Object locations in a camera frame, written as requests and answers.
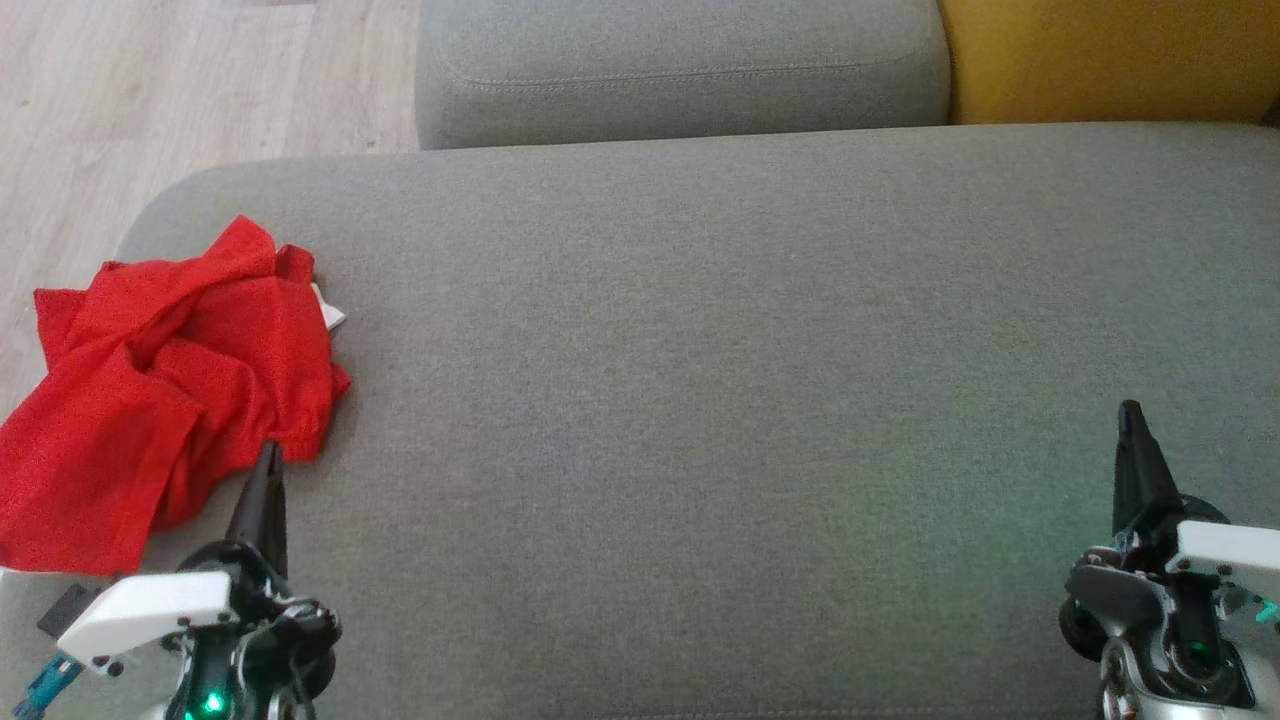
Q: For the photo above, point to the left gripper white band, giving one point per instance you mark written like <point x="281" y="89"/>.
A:
<point x="150" y="610"/>

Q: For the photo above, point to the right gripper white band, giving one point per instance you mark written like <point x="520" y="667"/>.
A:
<point x="1225" y="555"/>

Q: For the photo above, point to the red jersey with white sleeves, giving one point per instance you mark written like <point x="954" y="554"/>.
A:
<point x="250" y="330"/>

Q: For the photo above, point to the yellow sofa cushion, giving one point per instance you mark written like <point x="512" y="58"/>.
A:
<point x="1110" y="60"/>

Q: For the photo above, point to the grey sofa seat cushion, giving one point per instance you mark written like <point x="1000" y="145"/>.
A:
<point x="700" y="400"/>

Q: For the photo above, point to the grey sofa back cushion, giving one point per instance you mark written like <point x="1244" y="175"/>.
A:
<point x="680" y="70"/>

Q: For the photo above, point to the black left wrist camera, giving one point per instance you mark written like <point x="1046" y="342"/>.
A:
<point x="68" y="610"/>

